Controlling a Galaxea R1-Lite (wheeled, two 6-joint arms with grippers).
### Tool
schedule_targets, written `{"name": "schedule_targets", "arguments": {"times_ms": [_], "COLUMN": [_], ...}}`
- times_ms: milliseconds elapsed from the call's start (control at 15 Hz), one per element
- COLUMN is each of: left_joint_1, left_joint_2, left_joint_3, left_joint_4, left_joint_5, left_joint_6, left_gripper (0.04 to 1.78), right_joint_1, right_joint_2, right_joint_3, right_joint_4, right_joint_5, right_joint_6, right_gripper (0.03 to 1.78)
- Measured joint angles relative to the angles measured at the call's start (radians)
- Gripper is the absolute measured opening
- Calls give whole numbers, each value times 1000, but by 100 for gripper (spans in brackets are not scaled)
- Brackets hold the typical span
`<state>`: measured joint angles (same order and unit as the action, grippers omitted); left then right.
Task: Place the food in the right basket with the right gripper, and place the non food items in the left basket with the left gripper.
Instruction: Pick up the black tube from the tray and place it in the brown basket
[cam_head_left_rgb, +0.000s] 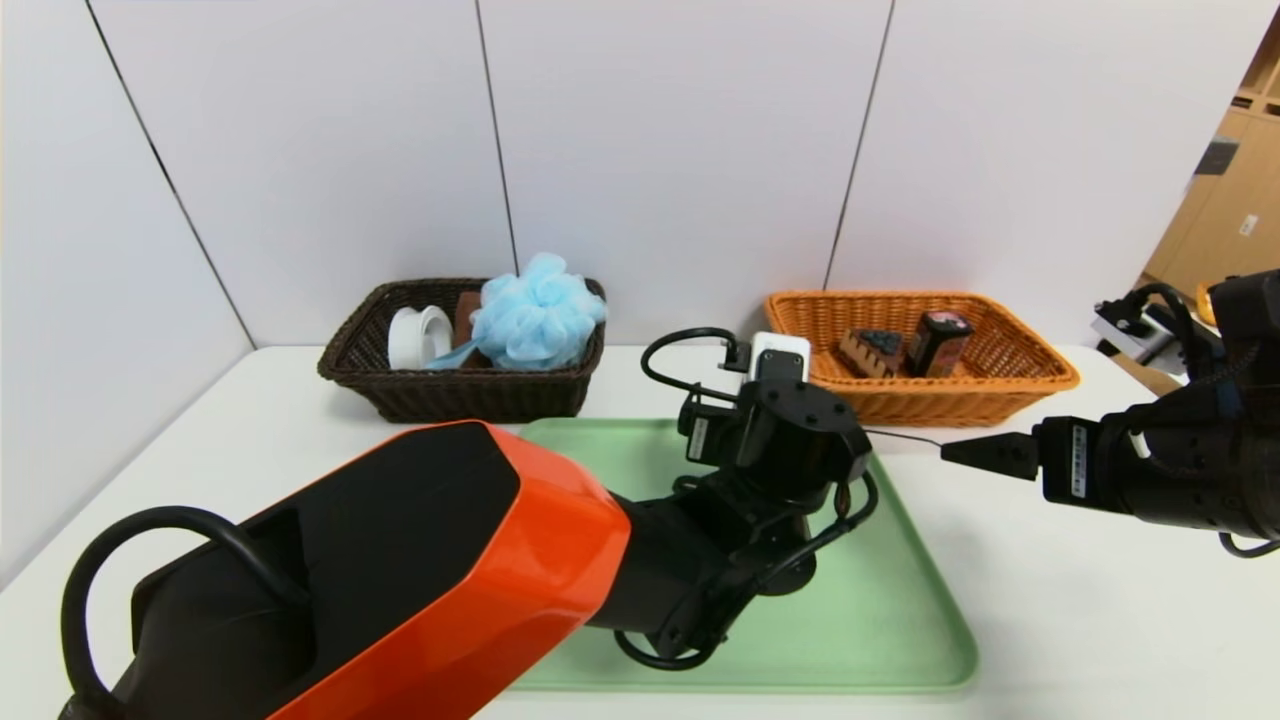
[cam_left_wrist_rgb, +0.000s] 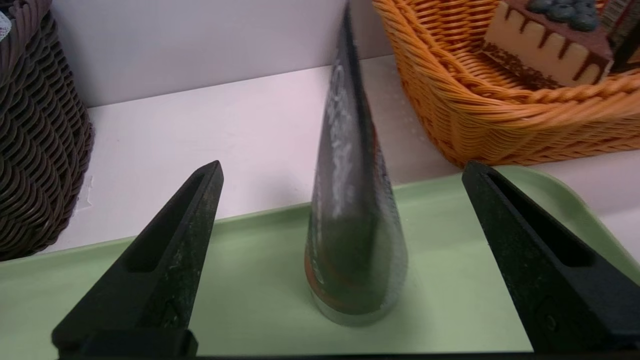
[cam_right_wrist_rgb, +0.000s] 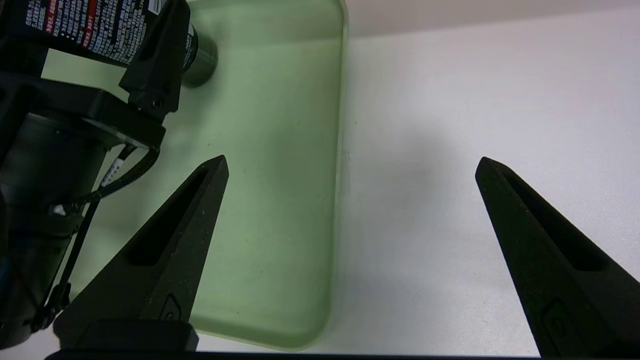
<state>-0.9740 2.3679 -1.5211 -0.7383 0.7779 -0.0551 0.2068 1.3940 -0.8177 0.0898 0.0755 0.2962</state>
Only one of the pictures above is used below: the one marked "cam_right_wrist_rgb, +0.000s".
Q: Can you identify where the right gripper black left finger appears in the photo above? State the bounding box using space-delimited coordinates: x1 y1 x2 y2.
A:
52 155 230 351

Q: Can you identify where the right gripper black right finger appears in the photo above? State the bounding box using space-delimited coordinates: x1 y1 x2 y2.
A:
475 156 640 358

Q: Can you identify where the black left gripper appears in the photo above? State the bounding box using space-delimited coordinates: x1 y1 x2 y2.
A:
0 0 192 149

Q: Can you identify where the black cosmetic tube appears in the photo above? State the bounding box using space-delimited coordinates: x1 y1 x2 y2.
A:
0 0 219 90

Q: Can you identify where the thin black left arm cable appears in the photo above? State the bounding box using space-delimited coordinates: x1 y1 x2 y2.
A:
30 145 161 331

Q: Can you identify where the light green plastic tray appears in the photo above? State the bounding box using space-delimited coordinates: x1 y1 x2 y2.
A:
40 0 349 351

